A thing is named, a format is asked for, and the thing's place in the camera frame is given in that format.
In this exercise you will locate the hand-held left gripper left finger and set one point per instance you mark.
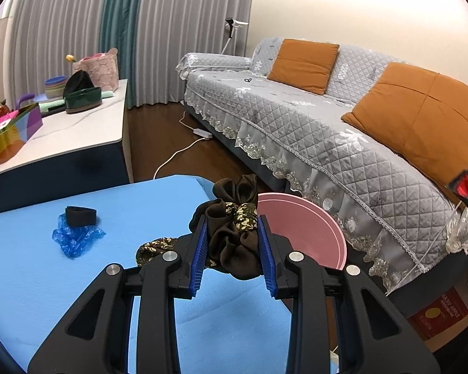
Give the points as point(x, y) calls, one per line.
point(199, 257)

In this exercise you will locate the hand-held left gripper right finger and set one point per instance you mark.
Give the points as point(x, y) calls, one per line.
point(267, 257)

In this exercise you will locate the brown floral cloth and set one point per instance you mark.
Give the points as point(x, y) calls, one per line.
point(230, 241)

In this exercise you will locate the pink plastic basin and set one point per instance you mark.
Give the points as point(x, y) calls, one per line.
point(304, 226)

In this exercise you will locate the orange cushion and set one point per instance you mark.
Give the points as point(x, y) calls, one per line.
point(421, 120)
point(304, 66)

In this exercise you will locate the cardboard box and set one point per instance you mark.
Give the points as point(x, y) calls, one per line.
point(440, 315)

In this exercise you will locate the white power strip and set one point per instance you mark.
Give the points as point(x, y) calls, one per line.
point(202, 133)

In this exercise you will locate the black band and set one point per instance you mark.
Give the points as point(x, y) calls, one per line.
point(80, 216)

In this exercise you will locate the blue plastic shoe cover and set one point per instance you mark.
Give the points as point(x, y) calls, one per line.
point(72, 241)

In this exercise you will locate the grey quilted sofa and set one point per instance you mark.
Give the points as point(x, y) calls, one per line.
point(296, 124)

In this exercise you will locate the blue foam mat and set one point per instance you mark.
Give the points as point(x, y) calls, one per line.
point(31, 280)

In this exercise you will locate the white top coffee table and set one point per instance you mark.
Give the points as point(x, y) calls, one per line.
point(82, 132)

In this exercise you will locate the mint green tray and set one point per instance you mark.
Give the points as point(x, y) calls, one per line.
point(108, 94)

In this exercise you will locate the dark green round container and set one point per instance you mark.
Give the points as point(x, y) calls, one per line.
point(84, 101)

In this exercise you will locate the black round lid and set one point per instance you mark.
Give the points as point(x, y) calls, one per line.
point(78, 81)

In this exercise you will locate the pink quilted basket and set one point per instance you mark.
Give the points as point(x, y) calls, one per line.
point(99, 68)

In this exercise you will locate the stack of pastel bowls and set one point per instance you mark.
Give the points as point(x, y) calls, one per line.
point(54, 87)

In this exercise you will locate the colourful gift box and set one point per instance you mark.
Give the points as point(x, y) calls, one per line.
point(7, 140)

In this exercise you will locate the grey curtain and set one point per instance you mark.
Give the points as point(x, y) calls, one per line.
point(195, 27)
point(62, 15)

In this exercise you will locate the white floor lamp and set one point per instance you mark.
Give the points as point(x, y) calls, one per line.
point(232, 27)

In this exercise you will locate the yellow tulip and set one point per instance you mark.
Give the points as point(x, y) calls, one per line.
point(69, 58)

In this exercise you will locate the teal curtain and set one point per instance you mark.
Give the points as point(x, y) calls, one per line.
point(121, 27)

